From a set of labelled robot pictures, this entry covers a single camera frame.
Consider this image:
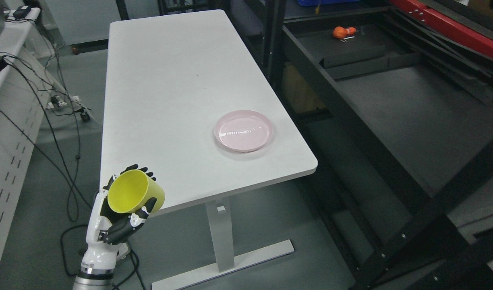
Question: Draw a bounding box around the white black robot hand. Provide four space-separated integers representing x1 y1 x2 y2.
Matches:
79 164 157 275

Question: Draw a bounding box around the yellow plastic cup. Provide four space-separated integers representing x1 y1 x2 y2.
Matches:
107 169 165 213

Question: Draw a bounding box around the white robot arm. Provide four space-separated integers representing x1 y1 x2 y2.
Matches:
72 271 114 290

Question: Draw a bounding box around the dark metal shelf rack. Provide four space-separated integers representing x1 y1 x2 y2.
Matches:
227 0 493 290

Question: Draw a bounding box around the white power strip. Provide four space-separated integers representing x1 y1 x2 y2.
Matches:
45 95 81 110

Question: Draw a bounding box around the white table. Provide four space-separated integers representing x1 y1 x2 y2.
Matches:
100 10 318 290

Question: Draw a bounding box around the white side desk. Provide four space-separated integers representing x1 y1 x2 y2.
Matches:
0 8 48 262

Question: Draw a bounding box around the pink plastic plate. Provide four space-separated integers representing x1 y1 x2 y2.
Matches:
214 110 274 152

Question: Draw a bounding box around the orange toy object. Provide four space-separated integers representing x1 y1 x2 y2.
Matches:
332 26 357 39

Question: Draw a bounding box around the red metal beam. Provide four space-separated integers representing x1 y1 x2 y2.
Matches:
390 0 493 60

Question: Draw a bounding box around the black cable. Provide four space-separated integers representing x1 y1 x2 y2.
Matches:
0 52 92 222

